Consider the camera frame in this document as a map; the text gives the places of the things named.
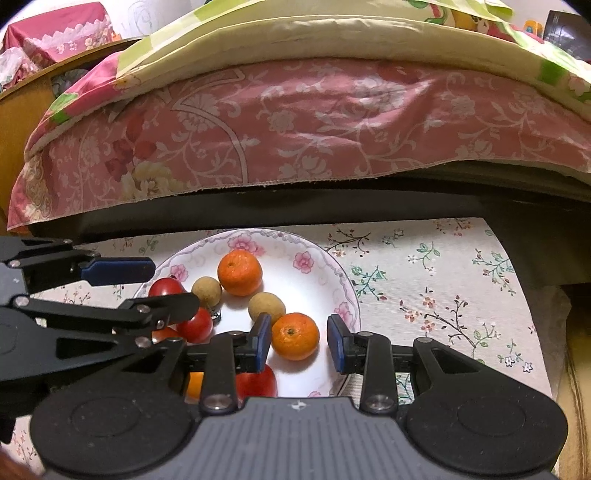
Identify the large red tomato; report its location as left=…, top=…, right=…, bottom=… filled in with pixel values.
left=235, top=365, right=277, bottom=401

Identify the cherry tomato with stem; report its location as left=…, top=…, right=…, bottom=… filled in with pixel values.
left=176, top=307, right=214, bottom=344

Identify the small smooth orange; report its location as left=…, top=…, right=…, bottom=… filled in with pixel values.
left=185, top=372, right=204, bottom=401

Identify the longan fruit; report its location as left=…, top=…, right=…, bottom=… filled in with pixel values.
left=249, top=292, right=287, bottom=324
left=191, top=276, right=222, bottom=309

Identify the large mandarin orange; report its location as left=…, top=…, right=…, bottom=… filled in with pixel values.
left=271, top=313, right=320, bottom=361

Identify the oval cherry tomato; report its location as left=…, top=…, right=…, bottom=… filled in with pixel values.
left=148, top=277, right=185, bottom=297

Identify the small mandarin orange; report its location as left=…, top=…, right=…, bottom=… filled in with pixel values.
left=217, top=250, right=263, bottom=297

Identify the white floral plate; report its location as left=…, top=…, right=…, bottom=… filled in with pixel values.
left=153, top=229, right=361, bottom=397

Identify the floral tablecloth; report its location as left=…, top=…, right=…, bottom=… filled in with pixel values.
left=8, top=217, right=555, bottom=464

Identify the wooden cabinet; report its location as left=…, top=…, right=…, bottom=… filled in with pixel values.
left=0, top=38, right=139, bottom=231

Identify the pink floral bed sheet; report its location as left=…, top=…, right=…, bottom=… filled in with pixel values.
left=7, top=56, right=590, bottom=229

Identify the pink cloth on cabinet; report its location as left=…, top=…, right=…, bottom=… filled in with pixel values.
left=1, top=2, right=121, bottom=90

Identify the yellow green quilt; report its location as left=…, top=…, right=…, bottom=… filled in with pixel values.
left=24, top=1, right=590, bottom=158

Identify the yellow toy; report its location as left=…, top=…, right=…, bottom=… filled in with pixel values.
left=524, top=20, right=544, bottom=38

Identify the dark headboard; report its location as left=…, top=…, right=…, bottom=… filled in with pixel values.
left=543, top=10, right=591, bottom=63

